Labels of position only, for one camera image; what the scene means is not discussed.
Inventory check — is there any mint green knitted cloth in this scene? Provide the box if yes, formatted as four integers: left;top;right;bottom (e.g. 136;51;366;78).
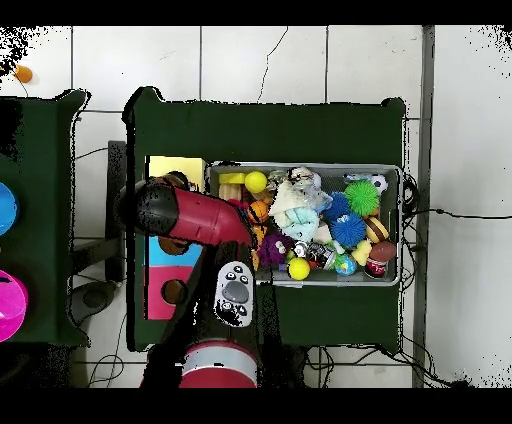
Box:
281;207;321;241

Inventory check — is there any wooden box with three holes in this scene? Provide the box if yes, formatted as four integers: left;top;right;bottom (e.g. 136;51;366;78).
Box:
142;154;207;320

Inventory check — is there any orange toy basketball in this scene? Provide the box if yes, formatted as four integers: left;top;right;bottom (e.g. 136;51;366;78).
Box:
247;199;271;225

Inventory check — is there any plain yellow ball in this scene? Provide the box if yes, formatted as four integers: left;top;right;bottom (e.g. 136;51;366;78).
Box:
244;170;268;194

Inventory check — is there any cream knitted cloth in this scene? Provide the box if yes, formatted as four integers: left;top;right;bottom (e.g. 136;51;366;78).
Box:
268;179;317;229

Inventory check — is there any purple spiky monster toy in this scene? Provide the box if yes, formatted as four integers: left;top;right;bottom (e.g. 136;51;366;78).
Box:
257;231;295;268

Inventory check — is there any silver drink can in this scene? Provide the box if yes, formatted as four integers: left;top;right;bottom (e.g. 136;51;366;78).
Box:
287;165;320;187

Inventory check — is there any small blue spiky puffer ball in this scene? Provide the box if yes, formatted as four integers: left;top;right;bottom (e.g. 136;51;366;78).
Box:
322;191;352;222

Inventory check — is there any green spiky puffer ball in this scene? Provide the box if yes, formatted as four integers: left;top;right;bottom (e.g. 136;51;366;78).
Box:
343;180;381;218

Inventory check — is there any brown toy football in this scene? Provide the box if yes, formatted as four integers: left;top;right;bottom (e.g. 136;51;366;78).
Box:
368;240;397;264

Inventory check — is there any dark green side table cloth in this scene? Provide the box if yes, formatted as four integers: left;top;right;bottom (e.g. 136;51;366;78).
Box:
0;89;91;347

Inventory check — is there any blue bowl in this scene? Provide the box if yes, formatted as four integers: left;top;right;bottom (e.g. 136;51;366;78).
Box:
0;181;20;237

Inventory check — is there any magenta bowl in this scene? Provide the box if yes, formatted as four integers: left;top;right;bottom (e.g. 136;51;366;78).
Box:
0;269;29;343

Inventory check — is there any shallow wire mesh bin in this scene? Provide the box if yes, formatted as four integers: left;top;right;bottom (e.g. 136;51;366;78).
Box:
205;160;402;288

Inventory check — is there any black frame beside table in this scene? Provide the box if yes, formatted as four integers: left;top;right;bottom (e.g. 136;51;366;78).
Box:
70;139;128;326

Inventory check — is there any black floor cable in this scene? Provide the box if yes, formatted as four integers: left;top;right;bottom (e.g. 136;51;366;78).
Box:
401;207;512;220

